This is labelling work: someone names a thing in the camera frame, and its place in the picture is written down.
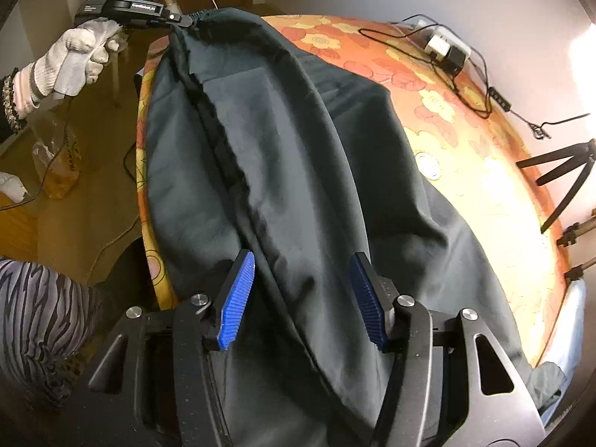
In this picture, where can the person's left hand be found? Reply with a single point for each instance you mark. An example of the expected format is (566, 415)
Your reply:
(70, 56)

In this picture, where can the orange patterned ironing board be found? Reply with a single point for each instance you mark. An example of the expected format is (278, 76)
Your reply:
(465, 125)

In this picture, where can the light blue cloth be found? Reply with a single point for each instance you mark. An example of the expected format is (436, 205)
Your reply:
(570, 335)

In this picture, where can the black power adapter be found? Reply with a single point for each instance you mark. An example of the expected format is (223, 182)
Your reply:
(455, 61)

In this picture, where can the person's left forearm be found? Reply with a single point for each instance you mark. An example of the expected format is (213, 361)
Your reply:
(11, 111)

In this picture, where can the black tripod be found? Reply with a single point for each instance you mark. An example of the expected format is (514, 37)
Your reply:
(577, 167)

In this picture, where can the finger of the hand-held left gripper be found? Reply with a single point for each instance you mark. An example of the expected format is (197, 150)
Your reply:
(179, 18)

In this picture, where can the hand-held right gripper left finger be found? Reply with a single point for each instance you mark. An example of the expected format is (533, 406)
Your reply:
(237, 300)

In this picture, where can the white plug adapter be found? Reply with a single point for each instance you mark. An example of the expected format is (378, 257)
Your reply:
(436, 44)

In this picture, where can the dark pants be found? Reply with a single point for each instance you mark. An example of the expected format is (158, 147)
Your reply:
(279, 149)

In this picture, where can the clear plastic bag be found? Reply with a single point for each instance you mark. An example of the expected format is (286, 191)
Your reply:
(58, 163)

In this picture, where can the white power strip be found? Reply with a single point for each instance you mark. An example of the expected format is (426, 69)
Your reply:
(461, 43)

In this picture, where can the white crumpled item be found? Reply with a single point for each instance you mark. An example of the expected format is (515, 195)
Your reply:
(11, 186)

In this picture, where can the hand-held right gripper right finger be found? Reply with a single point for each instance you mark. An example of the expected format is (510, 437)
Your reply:
(365, 302)

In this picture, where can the person's zebra patterned leg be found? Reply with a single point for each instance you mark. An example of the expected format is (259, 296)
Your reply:
(42, 326)

